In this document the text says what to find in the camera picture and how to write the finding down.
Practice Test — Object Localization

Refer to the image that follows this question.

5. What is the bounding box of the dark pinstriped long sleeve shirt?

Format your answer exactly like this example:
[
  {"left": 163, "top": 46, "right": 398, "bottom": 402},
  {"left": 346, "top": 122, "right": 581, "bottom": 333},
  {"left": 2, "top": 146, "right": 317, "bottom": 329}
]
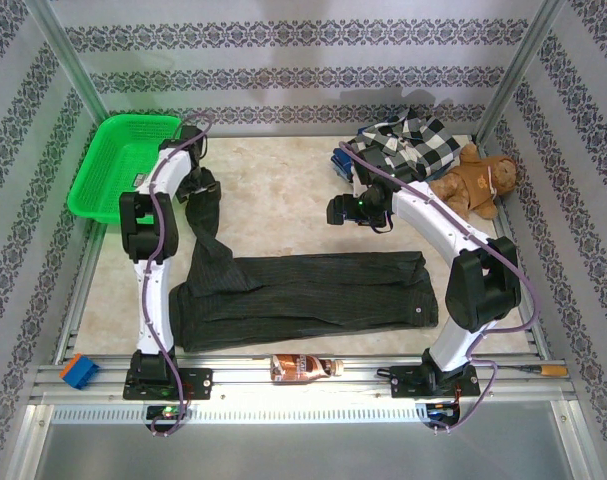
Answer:
[{"left": 168, "top": 167, "right": 440, "bottom": 354}]

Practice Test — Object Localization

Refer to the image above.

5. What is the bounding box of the dark blue folded shirt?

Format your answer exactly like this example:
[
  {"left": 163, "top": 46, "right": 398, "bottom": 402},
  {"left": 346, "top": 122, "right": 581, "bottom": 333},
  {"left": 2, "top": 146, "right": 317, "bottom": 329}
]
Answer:
[{"left": 329, "top": 127, "right": 379, "bottom": 181}]

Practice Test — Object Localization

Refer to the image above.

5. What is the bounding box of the black white checkered shirt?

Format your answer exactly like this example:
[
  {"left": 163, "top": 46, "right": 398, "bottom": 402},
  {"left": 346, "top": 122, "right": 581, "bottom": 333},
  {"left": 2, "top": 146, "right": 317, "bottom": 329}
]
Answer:
[{"left": 352, "top": 105, "right": 462, "bottom": 182}]

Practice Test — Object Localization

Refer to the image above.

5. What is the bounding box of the green plastic basket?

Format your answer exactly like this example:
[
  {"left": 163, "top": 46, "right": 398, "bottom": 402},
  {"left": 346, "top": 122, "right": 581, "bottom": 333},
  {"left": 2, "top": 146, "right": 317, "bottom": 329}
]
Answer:
[{"left": 66, "top": 113, "right": 184, "bottom": 226}]

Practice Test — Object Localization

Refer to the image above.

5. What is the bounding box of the brown teddy bear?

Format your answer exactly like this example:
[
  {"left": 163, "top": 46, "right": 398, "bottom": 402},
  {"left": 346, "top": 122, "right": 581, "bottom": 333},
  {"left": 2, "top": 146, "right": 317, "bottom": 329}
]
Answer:
[{"left": 427, "top": 142, "right": 518, "bottom": 221}]

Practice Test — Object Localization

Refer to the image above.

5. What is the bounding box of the brown drink bottle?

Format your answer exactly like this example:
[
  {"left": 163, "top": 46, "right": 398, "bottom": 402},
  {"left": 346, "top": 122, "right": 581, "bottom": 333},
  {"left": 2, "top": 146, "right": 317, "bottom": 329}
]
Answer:
[{"left": 269, "top": 348, "right": 346, "bottom": 383}]

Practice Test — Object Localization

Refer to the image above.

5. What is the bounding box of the blue orange toy block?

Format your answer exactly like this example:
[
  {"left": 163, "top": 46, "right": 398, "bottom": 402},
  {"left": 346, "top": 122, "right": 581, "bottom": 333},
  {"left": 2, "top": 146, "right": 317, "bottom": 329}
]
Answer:
[{"left": 58, "top": 353, "right": 101, "bottom": 390}]

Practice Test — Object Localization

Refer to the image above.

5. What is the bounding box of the small controller circuit board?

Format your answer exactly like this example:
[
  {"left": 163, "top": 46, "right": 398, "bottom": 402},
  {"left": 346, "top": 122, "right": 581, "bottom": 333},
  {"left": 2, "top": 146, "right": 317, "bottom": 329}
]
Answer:
[
  {"left": 426, "top": 402, "right": 460, "bottom": 420},
  {"left": 146, "top": 405, "right": 188, "bottom": 422}
]

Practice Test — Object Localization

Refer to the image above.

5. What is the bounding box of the grey metal sheet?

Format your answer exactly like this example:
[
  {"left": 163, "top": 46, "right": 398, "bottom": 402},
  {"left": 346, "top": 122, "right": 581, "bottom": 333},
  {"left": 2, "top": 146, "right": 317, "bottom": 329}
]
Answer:
[{"left": 12, "top": 419, "right": 599, "bottom": 480}]

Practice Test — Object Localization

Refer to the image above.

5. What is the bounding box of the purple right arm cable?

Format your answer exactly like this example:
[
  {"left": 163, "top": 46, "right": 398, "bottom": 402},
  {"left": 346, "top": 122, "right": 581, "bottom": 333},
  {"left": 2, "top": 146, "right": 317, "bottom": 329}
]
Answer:
[{"left": 338, "top": 142, "right": 540, "bottom": 436}]

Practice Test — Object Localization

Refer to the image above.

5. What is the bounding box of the aluminium side rail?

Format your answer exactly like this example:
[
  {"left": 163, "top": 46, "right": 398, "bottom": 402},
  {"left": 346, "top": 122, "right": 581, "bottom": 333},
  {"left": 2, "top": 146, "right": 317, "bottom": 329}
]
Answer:
[
  {"left": 492, "top": 209, "right": 552, "bottom": 361},
  {"left": 52, "top": 219, "right": 109, "bottom": 364}
]

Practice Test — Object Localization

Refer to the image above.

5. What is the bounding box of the aluminium corner post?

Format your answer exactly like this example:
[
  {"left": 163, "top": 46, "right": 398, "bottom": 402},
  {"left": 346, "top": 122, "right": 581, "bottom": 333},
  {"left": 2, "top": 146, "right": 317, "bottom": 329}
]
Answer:
[
  {"left": 30, "top": 0, "right": 109, "bottom": 136},
  {"left": 475, "top": 0, "right": 567, "bottom": 146}
]

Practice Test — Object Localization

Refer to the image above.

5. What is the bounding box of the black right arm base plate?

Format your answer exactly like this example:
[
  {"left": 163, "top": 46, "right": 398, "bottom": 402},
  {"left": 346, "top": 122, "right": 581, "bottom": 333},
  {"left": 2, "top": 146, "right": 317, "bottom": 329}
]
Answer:
[{"left": 390, "top": 364, "right": 482, "bottom": 399}]

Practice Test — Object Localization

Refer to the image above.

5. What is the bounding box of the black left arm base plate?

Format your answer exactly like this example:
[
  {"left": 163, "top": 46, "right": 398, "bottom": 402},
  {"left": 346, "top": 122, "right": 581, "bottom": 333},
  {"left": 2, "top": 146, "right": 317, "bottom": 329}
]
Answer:
[{"left": 122, "top": 367, "right": 214, "bottom": 401}]

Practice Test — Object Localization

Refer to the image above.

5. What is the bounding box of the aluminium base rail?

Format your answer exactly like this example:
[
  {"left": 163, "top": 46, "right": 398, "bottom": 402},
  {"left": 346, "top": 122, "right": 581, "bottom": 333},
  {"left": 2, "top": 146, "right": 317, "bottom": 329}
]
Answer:
[{"left": 30, "top": 355, "right": 577, "bottom": 406}]

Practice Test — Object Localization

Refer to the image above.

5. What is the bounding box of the slotted grey cable duct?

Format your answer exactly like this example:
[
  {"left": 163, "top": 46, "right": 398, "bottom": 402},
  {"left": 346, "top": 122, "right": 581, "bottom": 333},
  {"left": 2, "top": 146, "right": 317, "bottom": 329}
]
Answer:
[{"left": 50, "top": 405, "right": 429, "bottom": 425}]

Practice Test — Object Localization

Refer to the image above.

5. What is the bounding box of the orange handled screwdriver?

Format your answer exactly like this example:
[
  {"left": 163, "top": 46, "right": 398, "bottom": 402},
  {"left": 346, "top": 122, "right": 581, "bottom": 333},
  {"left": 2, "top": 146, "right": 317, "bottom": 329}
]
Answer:
[{"left": 497, "top": 364, "right": 569, "bottom": 379}]

